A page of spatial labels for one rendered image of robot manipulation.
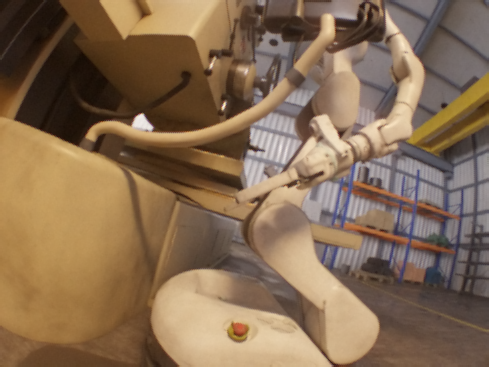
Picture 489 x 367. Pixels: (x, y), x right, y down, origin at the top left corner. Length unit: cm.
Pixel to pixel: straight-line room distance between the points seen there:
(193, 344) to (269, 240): 29
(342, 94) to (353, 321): 67
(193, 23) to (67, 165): 60
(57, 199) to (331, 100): 81
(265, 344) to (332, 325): 27
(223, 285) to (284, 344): 40
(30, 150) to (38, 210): 15
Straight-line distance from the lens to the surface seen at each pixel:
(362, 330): 75
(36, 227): 67
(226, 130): 52
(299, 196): 62
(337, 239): 170
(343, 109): 72
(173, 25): 89
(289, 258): 56
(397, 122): 60
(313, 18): 65
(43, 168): 66
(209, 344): 44
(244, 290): 81
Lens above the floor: 54
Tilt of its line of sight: 11 degrees up
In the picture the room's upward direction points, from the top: 17 degrees clockwise
